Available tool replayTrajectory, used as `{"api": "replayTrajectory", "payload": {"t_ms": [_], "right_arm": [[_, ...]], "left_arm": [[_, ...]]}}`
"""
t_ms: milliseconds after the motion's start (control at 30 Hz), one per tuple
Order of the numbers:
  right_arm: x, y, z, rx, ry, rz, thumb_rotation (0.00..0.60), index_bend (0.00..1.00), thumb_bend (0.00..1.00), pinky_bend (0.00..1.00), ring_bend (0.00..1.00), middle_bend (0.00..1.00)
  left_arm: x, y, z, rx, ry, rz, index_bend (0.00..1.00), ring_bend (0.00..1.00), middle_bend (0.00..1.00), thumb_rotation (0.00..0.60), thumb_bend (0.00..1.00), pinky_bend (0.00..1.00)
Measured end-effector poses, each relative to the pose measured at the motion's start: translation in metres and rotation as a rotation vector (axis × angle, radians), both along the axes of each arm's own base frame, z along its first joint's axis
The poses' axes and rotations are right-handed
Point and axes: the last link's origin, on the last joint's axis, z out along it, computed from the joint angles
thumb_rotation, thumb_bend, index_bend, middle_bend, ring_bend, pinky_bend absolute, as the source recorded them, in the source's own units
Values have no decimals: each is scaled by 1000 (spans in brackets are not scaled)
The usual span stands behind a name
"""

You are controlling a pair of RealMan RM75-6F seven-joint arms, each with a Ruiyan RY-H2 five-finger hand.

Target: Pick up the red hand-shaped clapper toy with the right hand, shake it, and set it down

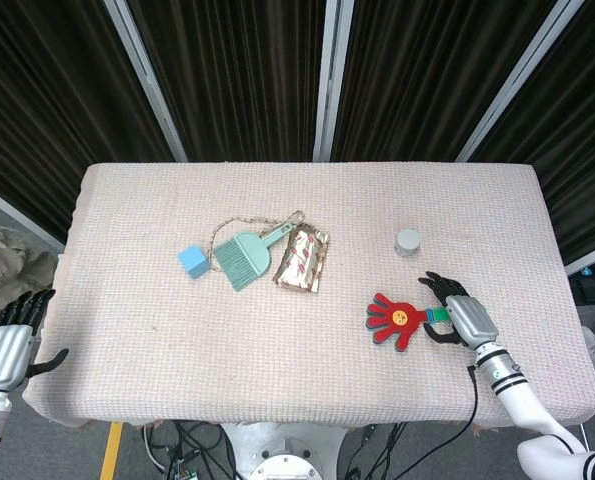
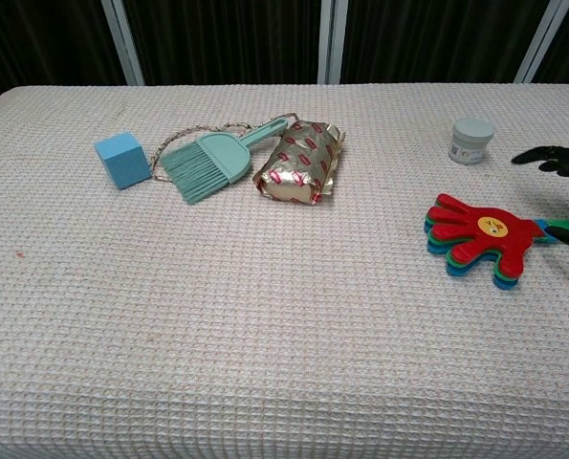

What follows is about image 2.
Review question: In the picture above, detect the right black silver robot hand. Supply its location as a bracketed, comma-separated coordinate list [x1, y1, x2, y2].
[511, 145, 569, 249]

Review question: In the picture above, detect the red hand clapper toy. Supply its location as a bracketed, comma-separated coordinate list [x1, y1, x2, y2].
[423, 192, 569, 292]

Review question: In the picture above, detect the small white jar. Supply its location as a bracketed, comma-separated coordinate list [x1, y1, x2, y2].
[449, 118, 496, 167]

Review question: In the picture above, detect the gold foil packet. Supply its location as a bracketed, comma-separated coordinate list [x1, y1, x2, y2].
[251, 120, 346, 206]

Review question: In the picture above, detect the beige waffle tablecloth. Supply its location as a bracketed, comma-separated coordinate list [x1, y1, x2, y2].
[0, 83, 569, 459]

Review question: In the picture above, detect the teal plastic brush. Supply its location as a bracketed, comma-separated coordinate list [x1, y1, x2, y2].
[161, 119, 289, 206]

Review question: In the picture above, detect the blue foam cube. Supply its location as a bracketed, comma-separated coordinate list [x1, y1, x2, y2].
[94, 131, 153, 191]

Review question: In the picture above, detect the silver metal post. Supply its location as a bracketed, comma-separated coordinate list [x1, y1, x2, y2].
[514, 0, 569, 83]
[100, 0, 145, 86]
[317, 0, 348, 85]

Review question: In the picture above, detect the braided beige rope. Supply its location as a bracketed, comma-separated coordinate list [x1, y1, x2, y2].
[148, 112, 300, 183]

